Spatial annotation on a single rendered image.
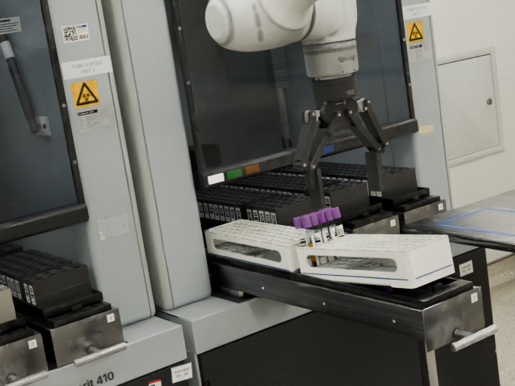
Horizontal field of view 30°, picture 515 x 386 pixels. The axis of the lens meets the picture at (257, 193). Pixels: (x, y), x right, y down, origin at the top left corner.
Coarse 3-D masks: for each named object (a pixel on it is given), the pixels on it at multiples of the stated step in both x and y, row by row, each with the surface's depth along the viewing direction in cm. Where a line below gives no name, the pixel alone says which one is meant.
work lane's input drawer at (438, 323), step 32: (256, 288) 186; (288, 288) 177; (320, 288) 169; (352, 288) 164; (416, 288) 161; (448, 288) 154; (480, 288) 156; (352, 320) 164; (384, 320) 157; (416, 320) 150; (448, 320) 152; (480, 320) 157
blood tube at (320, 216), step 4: (320, 212) 175; (320, 216) 174; (324, 216) 175; (320, 220) 174; (324, 220) 175; (320, 224) 175; (324, 224) 175; (320, 228) 175; (324, 228) 175; (324, 232) 175; (324, 236) 175; (328, 236) 175; (324, 240) 175; (328, 240) 175; (328, 256) 175; (332, 256) 175; (328, 260) 175; (332, 260) 175
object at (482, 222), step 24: (504, 192) 214; (432, 216) 203; (456, 216) 199; (480, 216) 196; (504, 216) 193; (456, 240) 186; (480, 240) 180; (504, 240) 176; (432, 360) 203; (432, 384) 203
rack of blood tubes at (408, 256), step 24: (336, 240) 174; (360, 240) 169; (384, 240) 164; (408, 240) 159; (432, 240) 155; (336, 264) 173; (360, 264) 169; (384, 264) 171; (408, 264) 152; (432, 264) 154; (408, 288) 153
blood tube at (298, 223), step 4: (296, 220) 174; (300, 220) 174; (296, 224) 174; (300, 224) 174; (296, 228) 174; (300, 228) 174; (300, 232) 174; (300, 236) 174; (304, 236) 174; (300, 240) 174; (304, 240) 174; (300, 244) 175; (304, 244) 174; (308, 256) 175; (308, 260) 175
